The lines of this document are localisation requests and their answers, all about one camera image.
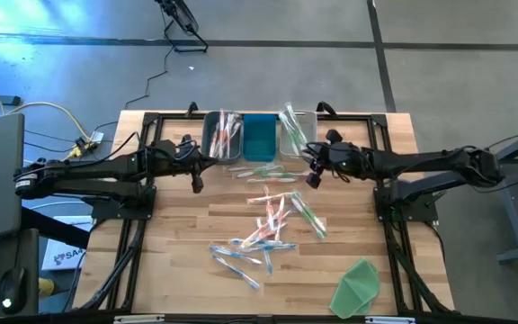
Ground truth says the blue plastic bin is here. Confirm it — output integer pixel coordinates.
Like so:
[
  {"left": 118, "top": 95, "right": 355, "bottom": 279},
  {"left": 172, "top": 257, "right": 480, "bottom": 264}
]
[{"left": 242, "top": 112, "right": 279, "bottom": 163}]

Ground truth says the black floor fan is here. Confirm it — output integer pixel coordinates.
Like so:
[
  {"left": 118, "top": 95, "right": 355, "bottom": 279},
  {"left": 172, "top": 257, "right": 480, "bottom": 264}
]
[{"left": 154, "top": 0, "right": 210, "bottom": 54}]

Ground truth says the blue toothbrush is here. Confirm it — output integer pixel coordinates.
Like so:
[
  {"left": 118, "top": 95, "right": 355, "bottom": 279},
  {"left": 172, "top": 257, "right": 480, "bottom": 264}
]
[
  {"left": 255, "top": 217, "right": 275, "bottom": 276},
  {"left": 211, "top": 254, "right": 263, "bottom": 291},
  {"left": 208, "top": 244, "right": 264, "bottom": 266},
  {"left": 239, "top": 241, "right": 298, "bottom": 253},
  {"left": 228, "top": 237, "right": 287, "bottom": 248}
]

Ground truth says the blue-grey metal stand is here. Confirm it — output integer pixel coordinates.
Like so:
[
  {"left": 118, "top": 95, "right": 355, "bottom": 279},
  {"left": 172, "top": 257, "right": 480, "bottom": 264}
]
[{"left": 487, "top": 123, "right": 518, "bottom": 266}]

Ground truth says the white printed cardboard box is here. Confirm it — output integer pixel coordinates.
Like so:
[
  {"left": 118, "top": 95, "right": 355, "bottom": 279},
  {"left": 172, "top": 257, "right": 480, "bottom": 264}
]
[{"left": 40, "top": 214, "right": 94, "bottom": 272}]

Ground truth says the grey plastic bin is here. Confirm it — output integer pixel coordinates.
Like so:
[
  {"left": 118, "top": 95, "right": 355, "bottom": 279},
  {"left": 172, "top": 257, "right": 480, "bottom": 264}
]
[{"left": 201, "top": 111, "right": 244, "bottom": 166}]

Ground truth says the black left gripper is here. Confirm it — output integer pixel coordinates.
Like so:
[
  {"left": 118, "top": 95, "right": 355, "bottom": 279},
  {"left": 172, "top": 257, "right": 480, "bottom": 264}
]
[{"left": 149, "top": 133, "right": 219, "bottom": 194}]

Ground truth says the dark desk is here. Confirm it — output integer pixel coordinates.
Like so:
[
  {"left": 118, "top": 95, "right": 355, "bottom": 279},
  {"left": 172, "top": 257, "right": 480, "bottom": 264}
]
[{"left": 0, "top": 227, "right": 40, "bottom": 316}]

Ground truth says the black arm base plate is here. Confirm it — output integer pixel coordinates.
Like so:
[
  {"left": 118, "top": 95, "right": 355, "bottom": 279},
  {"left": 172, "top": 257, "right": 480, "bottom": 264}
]
[
  {"left": 90, "top": 185, "right": 157, "bottom": 221},
  {"left": 373, "top": 185, "right": 440, "bottom": 224}
]

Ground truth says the black computer mouse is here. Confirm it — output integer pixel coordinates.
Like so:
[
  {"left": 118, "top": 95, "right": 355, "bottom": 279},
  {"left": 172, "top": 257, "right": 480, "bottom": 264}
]
[{"left": 0, "top": 265, "right": 29, "bottom": 315}]

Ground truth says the small yellow object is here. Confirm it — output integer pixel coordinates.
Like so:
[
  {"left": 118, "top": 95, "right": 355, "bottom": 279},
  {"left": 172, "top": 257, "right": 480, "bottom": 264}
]
[{"left": 38, "top": 277, "right": 56, "bottom": 299}]

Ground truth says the black desk support bar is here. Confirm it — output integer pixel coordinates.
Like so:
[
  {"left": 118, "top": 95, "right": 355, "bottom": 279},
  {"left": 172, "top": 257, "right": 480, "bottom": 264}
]
[{"left": 20, "top": 205, "right": 93, "bottom": 249}]

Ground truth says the white label strip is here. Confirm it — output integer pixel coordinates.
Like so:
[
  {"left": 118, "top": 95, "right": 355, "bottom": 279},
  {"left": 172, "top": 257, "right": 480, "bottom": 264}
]
[
  {"left": 365, "top": 316, "right": 417, "bottom": 324},
  {"left": 113, "top": 314, "right": 165, "bottom": 324}
]

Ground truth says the black fan power cable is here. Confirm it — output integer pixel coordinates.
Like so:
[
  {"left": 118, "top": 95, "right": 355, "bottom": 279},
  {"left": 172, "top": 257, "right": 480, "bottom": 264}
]
[{"left": 123, "top": 44, "right": 174, "bottom": 111}]

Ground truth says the black aluminium frame rail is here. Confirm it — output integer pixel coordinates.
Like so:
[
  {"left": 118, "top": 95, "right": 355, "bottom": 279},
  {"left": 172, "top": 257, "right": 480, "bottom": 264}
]
[
  {"left": 72, "top": 308, "right": 458, "bottom": 324},
  {"left": 105, "top": 112, "right": 161, "bottom": 312},
  {"left": 369, "top": 112, "right": 424, "bottom": 314},
  {"left": 141, "top": 111, "right": 389, "bottom": 130}
]

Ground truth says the yellow floor cable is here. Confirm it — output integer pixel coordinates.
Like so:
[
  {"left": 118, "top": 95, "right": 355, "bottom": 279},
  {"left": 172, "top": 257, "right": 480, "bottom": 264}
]
[{"left": 0, "top": 73, "right": 96, "bottom": 167}]

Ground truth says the black diagonal frame strut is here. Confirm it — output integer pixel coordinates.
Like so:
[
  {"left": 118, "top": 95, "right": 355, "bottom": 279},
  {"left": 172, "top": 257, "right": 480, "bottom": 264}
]
[
  {"left": 76, "top": 219, "right": 148, "bottom": 312},
  {"left": 382, "top": 219, "right": 451, "bottom": 314}
]

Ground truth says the green cloth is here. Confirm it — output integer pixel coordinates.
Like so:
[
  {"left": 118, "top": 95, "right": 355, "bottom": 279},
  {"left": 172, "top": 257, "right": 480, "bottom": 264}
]
[{"left": 328, "top": 256, "right": 382, "bottom": 320}]

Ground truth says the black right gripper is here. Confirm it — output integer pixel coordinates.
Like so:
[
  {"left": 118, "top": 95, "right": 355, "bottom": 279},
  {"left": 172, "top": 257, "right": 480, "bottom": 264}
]
[{"left": 302, "top": 130, "right": 371, "bottom": 189}]

